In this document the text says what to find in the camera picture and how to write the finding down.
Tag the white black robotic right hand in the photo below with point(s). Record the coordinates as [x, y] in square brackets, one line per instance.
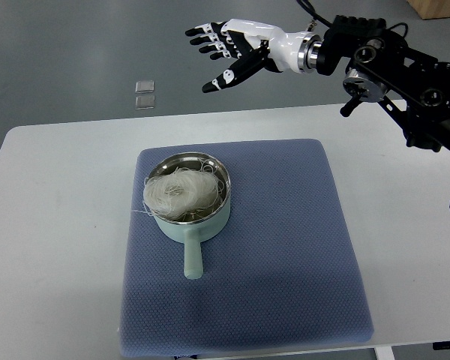
[252, 46]

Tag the white vermicelli noodle bundle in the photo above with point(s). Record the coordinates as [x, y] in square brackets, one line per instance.
[184, 193]

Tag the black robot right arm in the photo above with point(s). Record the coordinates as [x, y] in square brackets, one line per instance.
[413, 88]

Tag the mint green steel pot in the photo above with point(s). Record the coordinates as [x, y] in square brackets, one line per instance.
[192, 234]

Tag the upper clear floor plate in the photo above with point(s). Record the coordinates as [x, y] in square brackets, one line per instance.
[144, 86]

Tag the clear floor plate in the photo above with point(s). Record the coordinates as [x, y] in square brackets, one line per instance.
[144, 86]
[145, 102]

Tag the lower clear floor plate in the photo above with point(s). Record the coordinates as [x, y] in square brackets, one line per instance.
[145, 102]

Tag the wooden box corner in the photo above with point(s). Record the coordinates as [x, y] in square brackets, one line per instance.
[431, 9]

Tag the blue textured cushion mat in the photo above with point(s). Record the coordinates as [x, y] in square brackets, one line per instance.
[282, 272]

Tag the white table leg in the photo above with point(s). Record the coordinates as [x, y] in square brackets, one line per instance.
[384, 353]

